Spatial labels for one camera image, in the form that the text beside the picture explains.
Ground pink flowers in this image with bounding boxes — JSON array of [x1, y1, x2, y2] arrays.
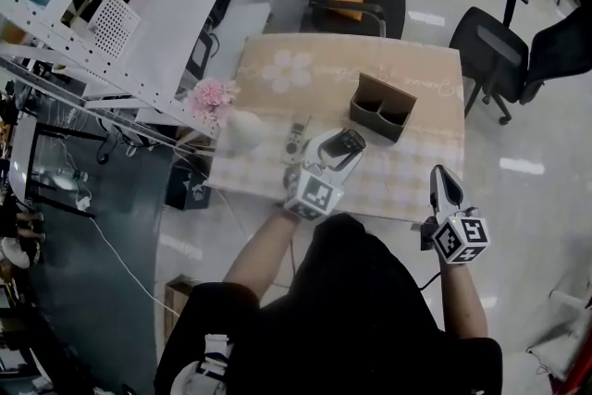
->
[[187, 77, 241, 129]]

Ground person's black shirt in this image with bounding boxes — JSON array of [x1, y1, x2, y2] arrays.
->
[[154, 212, 504, 395]]

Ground white backpack strap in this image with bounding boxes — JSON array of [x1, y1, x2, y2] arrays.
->
[[170, 332, 232, 395]]

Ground black swivel office chair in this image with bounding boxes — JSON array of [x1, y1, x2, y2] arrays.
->
[[449, 0, 592, 126]]

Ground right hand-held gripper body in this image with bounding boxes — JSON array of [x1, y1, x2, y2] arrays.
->
[[419, 206, 490, 265]]

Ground clear plastic bottle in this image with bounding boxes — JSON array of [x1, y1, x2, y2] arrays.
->
[[55, 167, 89, 182]]

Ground black printed box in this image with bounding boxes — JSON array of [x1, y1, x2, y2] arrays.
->
[[165, 164, 212, 212]]

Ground brown remote holder box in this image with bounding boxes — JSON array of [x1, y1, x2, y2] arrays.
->
[[349, 72, 418, 143]]

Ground white cable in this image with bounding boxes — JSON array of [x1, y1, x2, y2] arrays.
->
[[78, 198, 181, 318]]

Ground white bag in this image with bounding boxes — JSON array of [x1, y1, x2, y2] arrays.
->
[[526, 290, 588, 380]]

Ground white perforated basket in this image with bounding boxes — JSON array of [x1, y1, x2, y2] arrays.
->
[[87, 0, 142, 60]]

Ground black metal frame stand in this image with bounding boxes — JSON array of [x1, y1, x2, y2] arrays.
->
[[25, 122, 110, 218]]

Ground black remote control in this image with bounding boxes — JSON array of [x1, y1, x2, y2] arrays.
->
[[321, 129, 366, 158]]

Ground person's left forearm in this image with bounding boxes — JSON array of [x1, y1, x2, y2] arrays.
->
[[221, 210, 297, 297]]

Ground white appliance with dark window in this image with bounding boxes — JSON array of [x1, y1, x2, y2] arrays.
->
[[187, 31, 215, 78]]

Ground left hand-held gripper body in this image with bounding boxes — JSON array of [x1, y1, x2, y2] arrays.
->
[[282, 159, 347, 223]]

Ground wooden crate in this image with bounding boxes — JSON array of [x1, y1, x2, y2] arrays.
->
[[164, 275, 200, 343]]

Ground person's right forearm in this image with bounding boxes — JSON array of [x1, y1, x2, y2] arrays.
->
[[438, 261, 489, 339]]

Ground white metal shelf rack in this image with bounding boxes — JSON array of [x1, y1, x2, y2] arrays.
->
[[0, 0, 269, 154]]

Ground red bag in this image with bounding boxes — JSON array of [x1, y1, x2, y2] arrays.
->
[[549, 295, 592, 395]]

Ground white vase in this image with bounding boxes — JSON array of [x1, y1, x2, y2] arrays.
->
[[222, 109, 265, 153]]

